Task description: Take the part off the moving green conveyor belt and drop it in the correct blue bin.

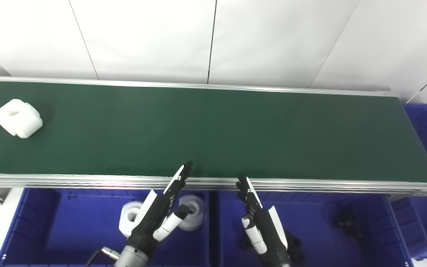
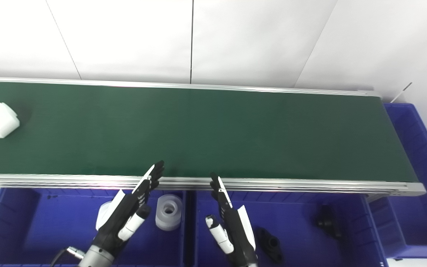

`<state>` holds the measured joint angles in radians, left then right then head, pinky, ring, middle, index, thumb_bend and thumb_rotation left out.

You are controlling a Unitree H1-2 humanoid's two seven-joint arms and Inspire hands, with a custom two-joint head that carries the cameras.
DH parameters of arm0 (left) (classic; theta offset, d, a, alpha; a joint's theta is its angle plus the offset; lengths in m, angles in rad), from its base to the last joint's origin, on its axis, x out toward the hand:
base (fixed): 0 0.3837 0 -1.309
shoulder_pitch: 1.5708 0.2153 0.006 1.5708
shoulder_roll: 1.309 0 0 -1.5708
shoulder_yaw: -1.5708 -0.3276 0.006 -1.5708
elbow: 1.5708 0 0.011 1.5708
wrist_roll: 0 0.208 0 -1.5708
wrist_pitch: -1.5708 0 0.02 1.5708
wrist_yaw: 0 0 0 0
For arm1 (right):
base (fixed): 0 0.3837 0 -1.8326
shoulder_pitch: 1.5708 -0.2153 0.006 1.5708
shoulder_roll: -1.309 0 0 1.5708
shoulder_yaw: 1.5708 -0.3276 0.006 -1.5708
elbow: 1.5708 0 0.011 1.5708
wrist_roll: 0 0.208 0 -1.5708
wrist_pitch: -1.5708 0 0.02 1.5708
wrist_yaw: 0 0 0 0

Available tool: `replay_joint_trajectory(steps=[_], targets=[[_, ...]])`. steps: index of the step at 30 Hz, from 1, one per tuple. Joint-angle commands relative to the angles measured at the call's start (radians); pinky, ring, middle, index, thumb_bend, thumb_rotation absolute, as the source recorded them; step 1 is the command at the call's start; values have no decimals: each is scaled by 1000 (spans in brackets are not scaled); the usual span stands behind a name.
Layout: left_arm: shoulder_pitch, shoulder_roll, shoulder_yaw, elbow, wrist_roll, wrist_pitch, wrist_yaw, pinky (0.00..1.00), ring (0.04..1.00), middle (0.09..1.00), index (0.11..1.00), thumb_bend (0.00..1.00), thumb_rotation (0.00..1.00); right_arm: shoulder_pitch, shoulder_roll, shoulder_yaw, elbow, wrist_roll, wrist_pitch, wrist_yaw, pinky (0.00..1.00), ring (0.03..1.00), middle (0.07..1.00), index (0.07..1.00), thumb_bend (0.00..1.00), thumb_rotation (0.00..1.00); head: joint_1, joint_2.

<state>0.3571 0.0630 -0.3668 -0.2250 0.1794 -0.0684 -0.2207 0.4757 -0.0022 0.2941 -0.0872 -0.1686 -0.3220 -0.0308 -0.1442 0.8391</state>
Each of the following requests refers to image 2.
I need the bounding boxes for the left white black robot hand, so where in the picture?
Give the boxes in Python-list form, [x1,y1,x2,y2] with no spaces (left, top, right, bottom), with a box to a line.
[95,160,165,253]

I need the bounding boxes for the blue bin with black parts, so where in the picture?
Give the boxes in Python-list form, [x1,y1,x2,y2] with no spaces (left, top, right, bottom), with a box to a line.
[191,189,389,267]

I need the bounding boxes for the blue bin with white parts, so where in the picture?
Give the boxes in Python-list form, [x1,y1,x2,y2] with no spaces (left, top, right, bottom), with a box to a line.
[0,187,189,267]

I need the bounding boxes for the green conveyor belt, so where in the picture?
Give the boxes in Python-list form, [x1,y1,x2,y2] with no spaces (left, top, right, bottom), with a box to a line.
[0,76,427,197]
[0,82,420,183]

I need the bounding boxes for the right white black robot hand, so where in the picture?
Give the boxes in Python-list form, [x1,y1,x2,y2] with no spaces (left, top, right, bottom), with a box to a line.
[205,172,259,267]

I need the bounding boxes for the empty blue bin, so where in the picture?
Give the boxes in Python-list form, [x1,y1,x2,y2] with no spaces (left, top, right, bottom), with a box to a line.
[368,103,427,260]

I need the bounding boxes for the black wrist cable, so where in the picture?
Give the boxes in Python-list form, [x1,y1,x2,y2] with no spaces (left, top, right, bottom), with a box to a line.
[50,247,86,267]

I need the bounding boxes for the black plastic part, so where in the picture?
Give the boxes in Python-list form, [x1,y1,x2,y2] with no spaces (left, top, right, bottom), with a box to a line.
[314,204,344,240]
[255,227,284,264]

